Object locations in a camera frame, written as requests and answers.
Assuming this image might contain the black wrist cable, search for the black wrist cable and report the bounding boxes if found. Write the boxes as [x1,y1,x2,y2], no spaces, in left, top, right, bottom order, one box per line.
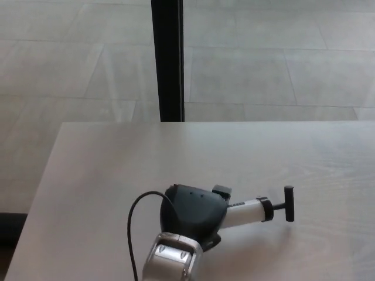
[127,191,176,281]

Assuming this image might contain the black window frame post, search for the black window frame post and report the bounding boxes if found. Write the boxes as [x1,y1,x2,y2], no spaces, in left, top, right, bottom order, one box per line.
[151,0,185,122]

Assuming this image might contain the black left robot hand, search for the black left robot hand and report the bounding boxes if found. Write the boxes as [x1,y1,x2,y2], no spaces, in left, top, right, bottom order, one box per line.
[159,184,233,252]

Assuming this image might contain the white Franklin hand air pump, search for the white Franklin hand air pump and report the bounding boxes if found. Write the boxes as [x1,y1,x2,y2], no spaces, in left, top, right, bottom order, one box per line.
[224,185,295,229]

